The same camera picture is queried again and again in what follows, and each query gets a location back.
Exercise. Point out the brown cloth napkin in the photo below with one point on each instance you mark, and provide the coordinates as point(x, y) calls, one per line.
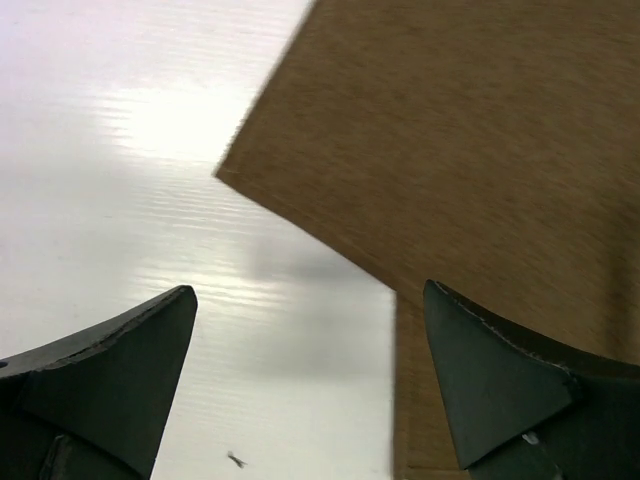
point(490, 145)

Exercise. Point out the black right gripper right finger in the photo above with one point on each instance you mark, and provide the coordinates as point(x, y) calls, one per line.
point(521, 405)

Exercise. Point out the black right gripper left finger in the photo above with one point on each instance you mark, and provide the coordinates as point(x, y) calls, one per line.
point(94, 404)

